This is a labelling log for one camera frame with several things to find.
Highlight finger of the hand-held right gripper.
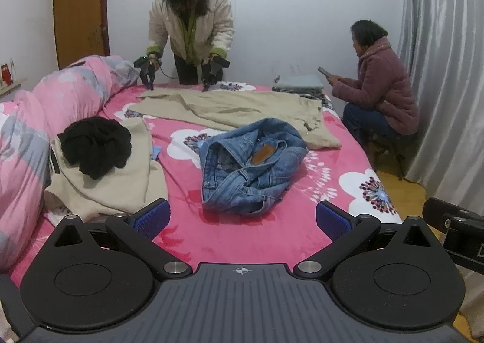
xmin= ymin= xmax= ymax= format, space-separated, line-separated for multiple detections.
xmin=422 ymin=197 xmax=484 ymax=232

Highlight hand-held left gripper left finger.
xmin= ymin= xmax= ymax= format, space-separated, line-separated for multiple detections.
xmin=51 ymin=198 xmax=192 ymax=282

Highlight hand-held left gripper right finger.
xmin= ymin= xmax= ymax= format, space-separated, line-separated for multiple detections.
xmin=294 ymin=200 xmax=444 ymax=283

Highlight blue jeans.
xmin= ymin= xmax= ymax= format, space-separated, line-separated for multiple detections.
xmin=198 ymin=118 xmax=309 ymax=217

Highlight cream garment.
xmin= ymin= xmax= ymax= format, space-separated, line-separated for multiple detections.
xmin=44 ymin=118 xmax=169 ymax=223

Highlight dark stool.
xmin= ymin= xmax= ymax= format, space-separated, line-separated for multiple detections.
xmin=363 ymin=133 xmax=407 ymax=181

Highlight pink floral bed sheet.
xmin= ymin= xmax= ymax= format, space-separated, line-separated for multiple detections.
xmin=9 ymin=81 xmax=403 ymax=275

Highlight black garment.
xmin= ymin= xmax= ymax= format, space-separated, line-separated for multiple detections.
xmin=57 ymin=117 xmax=132 ymax=181

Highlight striped dark cloth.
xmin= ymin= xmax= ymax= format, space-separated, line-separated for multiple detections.
xmin=272 ymin=86 xmax=326 ymax=100

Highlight beige pants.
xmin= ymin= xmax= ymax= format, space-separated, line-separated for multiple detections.
xmin=126 ymin=87 xmax=343 ymax=150

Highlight pink grey quilt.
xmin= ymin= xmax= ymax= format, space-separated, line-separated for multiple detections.
xmin=0 ymin=55 xmax=140 ymax=272

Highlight grey curtain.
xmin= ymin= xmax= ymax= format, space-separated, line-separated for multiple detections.
xmin=393 ymin=0 xmax=484 ymax=211

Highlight white desk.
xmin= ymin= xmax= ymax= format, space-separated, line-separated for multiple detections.
xmin=0 ymin=77 xmax=28 ymax=96

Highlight wooden door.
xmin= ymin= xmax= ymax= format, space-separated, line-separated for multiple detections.
xmin=53 ymin=0 xmax=110 ymax=71

